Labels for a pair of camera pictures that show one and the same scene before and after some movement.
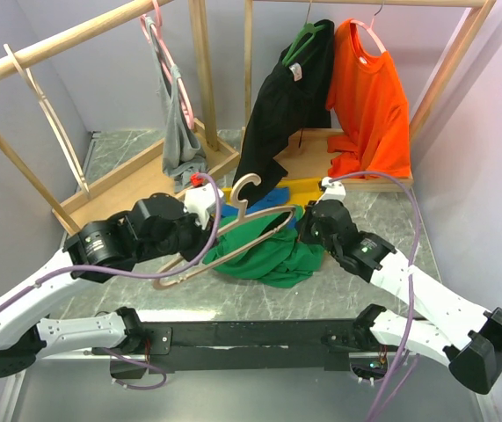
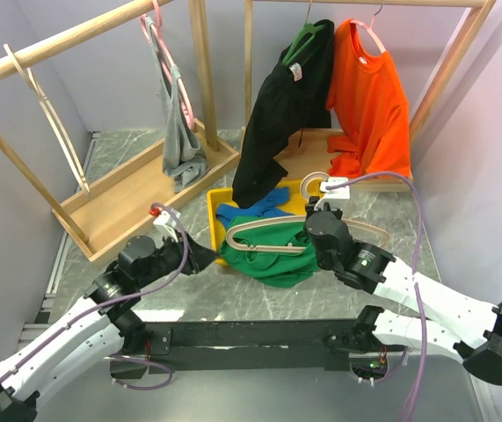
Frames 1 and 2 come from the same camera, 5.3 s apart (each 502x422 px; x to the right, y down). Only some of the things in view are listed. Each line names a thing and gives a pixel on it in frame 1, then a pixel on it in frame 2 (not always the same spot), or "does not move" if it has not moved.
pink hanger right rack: [370, 30] does not move
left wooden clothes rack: [143, 181] does not move
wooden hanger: [244, 214] -> [272, 220]
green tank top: [279, 261] does not move
